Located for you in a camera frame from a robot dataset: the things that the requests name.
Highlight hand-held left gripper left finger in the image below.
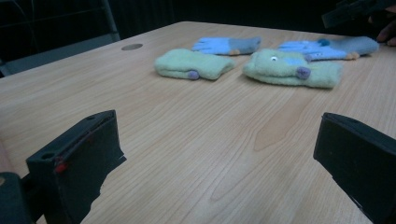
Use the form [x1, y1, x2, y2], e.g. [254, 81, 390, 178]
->
[25, 109, 127, 224]

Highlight green knit glove with eye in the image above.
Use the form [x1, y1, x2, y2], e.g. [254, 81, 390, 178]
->
[242, 49, 344, 90]

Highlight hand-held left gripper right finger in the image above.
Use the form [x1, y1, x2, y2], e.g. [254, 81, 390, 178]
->
[313, 112, 396, 224]

